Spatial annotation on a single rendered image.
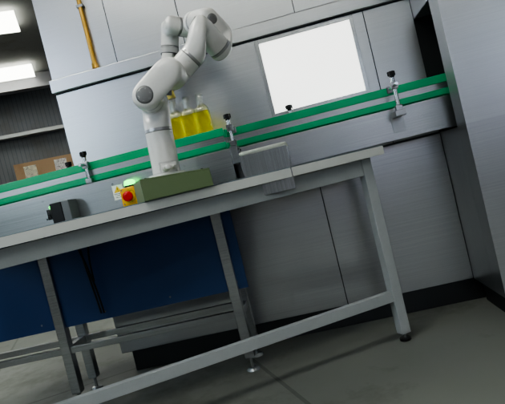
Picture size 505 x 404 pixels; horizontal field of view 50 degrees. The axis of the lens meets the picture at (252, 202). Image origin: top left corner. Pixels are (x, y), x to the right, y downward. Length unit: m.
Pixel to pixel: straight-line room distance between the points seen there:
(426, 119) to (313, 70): 0.53
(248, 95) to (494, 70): 0.98
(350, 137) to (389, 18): 0.59
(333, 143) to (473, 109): 0.52
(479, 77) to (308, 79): 0.70
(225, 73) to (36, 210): 0.98
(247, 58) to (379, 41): 0.57
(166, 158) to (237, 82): 0.69
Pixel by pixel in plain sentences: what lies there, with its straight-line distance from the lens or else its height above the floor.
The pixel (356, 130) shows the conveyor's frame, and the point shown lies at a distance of 2.18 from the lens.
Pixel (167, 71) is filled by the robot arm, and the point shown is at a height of 1.14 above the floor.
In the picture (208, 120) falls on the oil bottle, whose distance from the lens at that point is 2.24.
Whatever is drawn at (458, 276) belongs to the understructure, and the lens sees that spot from 2.51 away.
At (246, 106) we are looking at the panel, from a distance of 2.38.
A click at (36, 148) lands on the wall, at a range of 10.27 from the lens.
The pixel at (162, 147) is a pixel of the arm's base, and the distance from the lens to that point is 1.84.
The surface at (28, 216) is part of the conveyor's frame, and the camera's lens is 2.36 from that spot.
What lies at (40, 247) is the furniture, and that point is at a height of 0.69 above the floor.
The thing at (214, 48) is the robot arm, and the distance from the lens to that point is 1.94.
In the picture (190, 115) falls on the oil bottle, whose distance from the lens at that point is 2.26.
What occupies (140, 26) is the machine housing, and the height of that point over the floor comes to 1.53.
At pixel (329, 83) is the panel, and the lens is 2.38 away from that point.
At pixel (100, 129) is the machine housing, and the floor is 1.13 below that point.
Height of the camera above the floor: 0.72
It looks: 2 degrees down
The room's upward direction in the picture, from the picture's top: 14 degrees counter-clockwise
